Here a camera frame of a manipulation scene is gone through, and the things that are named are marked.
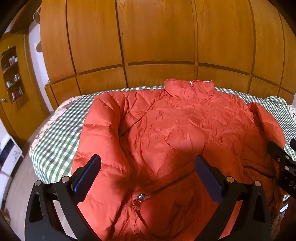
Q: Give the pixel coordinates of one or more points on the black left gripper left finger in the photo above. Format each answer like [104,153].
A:
[42,221]

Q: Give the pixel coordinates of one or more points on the wooden shelf cabinet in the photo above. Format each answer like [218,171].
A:
[23,108]

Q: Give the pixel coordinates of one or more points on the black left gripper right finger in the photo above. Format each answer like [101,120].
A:
[253,220]

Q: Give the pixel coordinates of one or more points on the large wooden wardrobe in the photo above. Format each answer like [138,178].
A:
[92,46]

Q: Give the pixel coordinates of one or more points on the green white checkered bedspread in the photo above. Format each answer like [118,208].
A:
[55,146]

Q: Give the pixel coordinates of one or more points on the orange puffer jacket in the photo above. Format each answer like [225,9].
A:
[148,188]

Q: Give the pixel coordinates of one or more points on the white appliance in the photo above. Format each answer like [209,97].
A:
[10,155]

